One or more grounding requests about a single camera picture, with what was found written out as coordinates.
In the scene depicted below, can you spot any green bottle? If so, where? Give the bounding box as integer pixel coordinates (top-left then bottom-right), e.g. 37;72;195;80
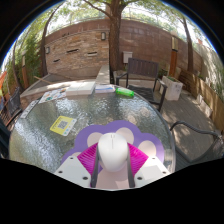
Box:
115;86;136;99

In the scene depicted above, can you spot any white planter box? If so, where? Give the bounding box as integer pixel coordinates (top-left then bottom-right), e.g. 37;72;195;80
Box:
162;75;184;102

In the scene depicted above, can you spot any yellow square card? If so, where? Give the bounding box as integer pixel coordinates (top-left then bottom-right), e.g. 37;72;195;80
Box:
49;115;78;137

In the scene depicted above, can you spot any wooden stick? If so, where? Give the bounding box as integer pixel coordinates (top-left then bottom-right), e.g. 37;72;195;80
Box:
33;75;54;86

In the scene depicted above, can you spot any stone raised planter bed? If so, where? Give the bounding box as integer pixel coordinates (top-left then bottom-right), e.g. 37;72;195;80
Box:
19;63;111;101

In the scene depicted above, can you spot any thin curved tree trunk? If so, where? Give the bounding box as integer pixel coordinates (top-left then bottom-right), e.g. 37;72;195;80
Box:
39;3;64;77

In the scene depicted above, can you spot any wooden lantern post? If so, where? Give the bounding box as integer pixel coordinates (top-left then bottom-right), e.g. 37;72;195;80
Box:
169;35;180;78
20;54;30;89

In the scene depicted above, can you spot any white computer mouse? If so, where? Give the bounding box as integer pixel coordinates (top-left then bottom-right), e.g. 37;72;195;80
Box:
97;132;130;173

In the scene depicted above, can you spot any dark wooden slatted chair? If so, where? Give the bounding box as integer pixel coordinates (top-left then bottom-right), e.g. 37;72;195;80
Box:
114;57;169;113

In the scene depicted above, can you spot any black mesh chair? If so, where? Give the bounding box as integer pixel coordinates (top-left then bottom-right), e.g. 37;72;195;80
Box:
0;86;23;128

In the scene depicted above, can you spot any black wire mesh armchair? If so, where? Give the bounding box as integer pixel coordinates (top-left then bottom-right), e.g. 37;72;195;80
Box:
169;120;224;168

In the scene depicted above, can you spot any slim tree trunk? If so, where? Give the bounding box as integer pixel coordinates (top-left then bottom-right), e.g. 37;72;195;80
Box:
181;16;195;73

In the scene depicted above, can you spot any white flat box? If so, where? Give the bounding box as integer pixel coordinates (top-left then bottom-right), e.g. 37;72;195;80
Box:
65;80;97;98

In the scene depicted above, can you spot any purple paw-shaped mouse pad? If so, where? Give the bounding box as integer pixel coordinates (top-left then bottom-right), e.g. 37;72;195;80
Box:
60;119;166;190

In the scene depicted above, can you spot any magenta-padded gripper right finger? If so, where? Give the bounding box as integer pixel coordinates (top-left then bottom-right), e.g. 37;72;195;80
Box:
125;143;173;188

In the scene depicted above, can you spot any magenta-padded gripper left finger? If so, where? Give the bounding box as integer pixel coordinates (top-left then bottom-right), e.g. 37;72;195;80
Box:
53;142;101;188

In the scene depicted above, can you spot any grey wall box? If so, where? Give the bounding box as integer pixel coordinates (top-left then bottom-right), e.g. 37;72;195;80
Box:
122;50;134;64

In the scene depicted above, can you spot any thick tree trunk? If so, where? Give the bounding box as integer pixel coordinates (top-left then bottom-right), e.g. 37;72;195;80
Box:
83;0;134;73

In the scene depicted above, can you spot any orange fabric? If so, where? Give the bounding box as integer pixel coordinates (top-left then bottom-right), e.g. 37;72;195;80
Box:
0;70;8;88

